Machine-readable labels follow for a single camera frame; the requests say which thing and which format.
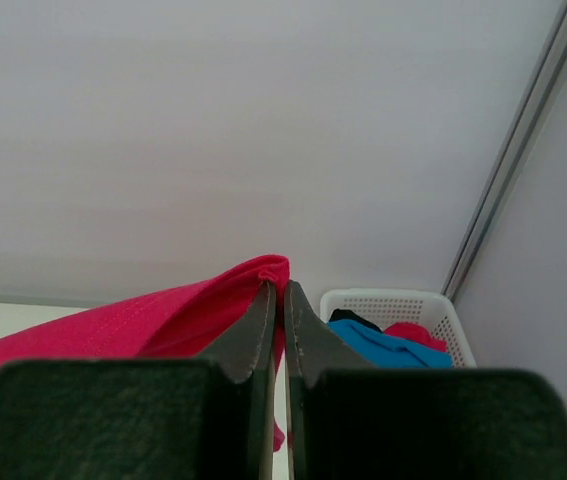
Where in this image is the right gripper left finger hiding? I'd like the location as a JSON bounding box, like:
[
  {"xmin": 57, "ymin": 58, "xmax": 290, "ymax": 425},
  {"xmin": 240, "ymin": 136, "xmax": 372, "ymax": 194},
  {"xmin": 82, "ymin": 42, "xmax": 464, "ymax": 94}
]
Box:
[{"xmin": 0, "ymin": 282, "xmax": 277, "ymax": 479}]

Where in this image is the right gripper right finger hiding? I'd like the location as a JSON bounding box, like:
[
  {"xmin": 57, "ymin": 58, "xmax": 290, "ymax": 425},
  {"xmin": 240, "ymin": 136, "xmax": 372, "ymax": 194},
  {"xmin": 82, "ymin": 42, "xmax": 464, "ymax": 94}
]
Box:
[{"xmin": 284, "ymin": 281, "xmax": 567, "ymax": 479}]

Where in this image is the pink t shirt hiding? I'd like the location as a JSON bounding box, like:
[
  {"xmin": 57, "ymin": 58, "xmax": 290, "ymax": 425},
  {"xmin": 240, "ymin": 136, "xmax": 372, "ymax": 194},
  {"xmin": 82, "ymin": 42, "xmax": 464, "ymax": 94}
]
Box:
[{"xmin": 0, "ymin": 254, "xmax": 291, "ymax": 454}]

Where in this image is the blue t shirt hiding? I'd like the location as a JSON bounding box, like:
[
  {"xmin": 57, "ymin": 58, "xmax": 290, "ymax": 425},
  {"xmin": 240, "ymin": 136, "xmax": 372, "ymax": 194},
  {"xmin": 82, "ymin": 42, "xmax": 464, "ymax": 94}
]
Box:
[{"xmin": 328, "ymin": 319, "xmax": 453, "ymax": 368}]

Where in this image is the black t shirt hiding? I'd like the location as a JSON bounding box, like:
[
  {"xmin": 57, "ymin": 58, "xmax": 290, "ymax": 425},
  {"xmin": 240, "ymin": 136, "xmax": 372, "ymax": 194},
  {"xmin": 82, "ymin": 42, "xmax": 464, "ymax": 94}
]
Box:
[{"xmin": 328, "ymin": 309, "xmax": 382, "ymax": 333}]

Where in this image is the red t shirt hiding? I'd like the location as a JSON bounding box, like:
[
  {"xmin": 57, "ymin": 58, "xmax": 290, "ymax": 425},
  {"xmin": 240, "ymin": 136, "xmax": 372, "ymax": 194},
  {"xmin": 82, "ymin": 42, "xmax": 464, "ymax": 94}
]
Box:
[{"xmin": 383, "ymin": 322, "xmax": 447, "ymax": 353}]

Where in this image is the white plastic basket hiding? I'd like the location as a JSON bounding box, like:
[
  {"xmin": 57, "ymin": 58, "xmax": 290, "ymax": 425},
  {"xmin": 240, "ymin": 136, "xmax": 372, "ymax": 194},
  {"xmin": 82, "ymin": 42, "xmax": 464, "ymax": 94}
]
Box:
[{"xmin": 320, "ymin": 288, "xmax": 476, "ymax": 368}]

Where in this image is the rear aluminium table edge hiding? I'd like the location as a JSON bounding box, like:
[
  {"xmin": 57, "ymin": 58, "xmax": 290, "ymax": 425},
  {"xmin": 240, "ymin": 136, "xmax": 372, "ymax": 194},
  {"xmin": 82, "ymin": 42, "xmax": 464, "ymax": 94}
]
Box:
[{"xmin": 0, "ymin": 294, "xmax": 103, "ymax": 308}]

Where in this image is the right aluminium frame post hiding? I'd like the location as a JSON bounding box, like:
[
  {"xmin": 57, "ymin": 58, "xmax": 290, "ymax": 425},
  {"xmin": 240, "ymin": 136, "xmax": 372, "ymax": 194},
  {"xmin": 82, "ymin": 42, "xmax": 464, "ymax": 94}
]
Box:
[{"xmin": 442, "ymin": 1, "xmax": 567, "ymax": 301}]

